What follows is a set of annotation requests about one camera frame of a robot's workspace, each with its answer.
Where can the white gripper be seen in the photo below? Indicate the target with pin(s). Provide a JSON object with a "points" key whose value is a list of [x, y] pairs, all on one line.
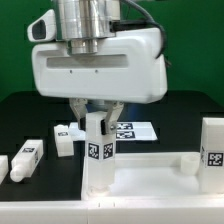
{"points": [[127, 67]]}

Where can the white desk top tray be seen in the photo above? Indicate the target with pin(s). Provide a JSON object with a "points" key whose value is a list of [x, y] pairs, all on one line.
{"points": [[150, 175]]}

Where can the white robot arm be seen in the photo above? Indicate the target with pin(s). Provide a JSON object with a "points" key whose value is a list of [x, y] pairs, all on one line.
{"points": [[82, 23]]}

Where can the white flat base plate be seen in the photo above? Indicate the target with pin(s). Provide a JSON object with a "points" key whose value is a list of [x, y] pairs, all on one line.
{"points": [[126, 131]]}

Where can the white front rail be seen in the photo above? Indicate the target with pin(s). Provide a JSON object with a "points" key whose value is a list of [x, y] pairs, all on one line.
{"points": [[207, 209]]}

